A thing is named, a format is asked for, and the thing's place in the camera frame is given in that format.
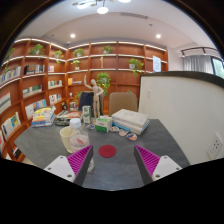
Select potted plant right shelf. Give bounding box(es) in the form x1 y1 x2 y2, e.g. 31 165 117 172
129 58 144 76

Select wooden artist mannequin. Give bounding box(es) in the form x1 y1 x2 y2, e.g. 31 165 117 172
84 79 104 119

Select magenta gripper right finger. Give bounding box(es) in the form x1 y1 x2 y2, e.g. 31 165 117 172
134 145 181 185

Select beige chair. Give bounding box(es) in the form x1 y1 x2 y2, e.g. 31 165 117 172
109 92 138 115

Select grey curtain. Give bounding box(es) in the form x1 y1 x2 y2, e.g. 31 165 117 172
183 55 213 74

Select ceiling lamp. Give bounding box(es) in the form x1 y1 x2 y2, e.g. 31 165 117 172
73 0 132 15

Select green white carton box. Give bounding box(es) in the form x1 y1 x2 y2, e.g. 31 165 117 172
82 105 92 124

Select wooden bookshelf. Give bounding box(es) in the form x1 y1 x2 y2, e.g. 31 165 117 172
0 38 168 161

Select white wall socket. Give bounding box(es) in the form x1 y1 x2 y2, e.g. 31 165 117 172
207 134 223 160

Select cream plastic cup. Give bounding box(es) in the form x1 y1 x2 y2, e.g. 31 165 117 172
60 126 72 153

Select stack of dark magazines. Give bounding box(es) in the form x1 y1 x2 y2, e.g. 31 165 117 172
54 110 81 126

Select small colourful round dishes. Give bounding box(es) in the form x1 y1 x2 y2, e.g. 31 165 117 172
110 126 137 141

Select white partition wall panel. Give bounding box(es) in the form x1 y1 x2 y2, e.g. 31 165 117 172
139 71 224 164

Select potted green plant centre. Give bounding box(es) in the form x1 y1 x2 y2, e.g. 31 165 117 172
97 72 111 96

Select green white tissue box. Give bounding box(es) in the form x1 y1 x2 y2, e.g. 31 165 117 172
95 116 112 133

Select dark blue chair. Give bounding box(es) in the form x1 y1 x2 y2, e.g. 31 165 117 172
78 92 94 110

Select stack of colourful books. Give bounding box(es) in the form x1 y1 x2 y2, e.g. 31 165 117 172
31 106 56 127

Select red round coaster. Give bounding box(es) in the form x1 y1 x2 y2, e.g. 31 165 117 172
98 145 116 158

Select white sign on shelf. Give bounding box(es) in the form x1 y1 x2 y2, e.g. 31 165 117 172
153 55 161 72

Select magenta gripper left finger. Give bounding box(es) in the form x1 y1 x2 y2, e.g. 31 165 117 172
44 145 93 186

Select clear plastic water bottle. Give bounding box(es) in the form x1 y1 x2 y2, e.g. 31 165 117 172
68 117 95 173

